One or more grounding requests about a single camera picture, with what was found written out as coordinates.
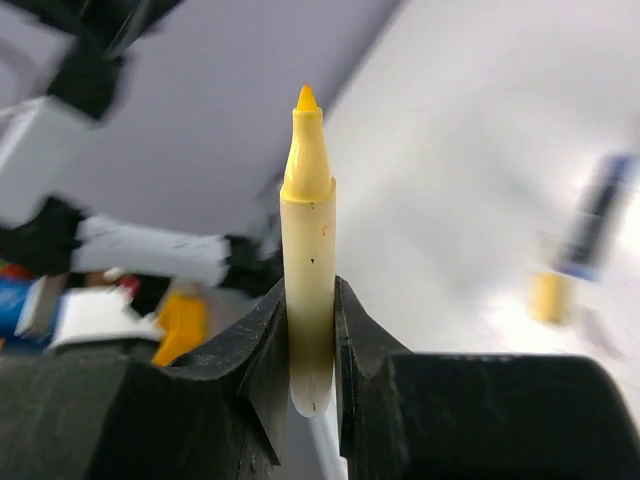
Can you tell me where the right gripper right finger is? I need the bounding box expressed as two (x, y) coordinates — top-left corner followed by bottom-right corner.
(335, 279), (639, 479)

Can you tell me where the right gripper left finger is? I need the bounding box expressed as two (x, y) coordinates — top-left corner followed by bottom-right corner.
(1, 284), (289, 479)

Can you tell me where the yellow highlighter cap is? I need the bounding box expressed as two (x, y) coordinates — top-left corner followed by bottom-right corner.
(529, 270), (573, 325)

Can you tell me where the yellow highlighter pen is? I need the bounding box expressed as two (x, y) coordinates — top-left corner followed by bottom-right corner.
(280, 85), (336, 417)

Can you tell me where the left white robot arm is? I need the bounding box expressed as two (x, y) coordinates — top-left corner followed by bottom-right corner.
(1, 1), (282, 297)

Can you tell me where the blue barrel pen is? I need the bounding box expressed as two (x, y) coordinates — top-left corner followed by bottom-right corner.
(553, 152), (639, 281)

